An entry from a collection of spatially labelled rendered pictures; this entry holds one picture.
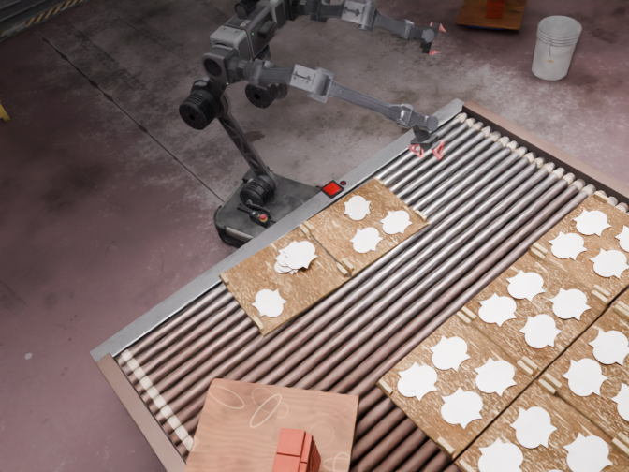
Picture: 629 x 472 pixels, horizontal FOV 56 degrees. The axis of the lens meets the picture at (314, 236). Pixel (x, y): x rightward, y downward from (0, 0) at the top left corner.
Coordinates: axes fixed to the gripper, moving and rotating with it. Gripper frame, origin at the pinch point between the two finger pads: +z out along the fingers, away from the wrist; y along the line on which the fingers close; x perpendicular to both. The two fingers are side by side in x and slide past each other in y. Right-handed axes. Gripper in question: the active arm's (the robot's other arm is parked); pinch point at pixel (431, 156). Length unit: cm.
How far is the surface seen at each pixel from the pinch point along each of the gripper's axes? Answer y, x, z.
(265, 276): 30, 77, 7
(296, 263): 21, 66, 6
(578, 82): 77, -225, 98
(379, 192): 24.2, 13.5, 11.3
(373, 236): 10.7, 34.6, 16.2
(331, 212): 32.0, 35.0, 6.9
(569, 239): -44, -12, 44
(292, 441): -47, 122, 3
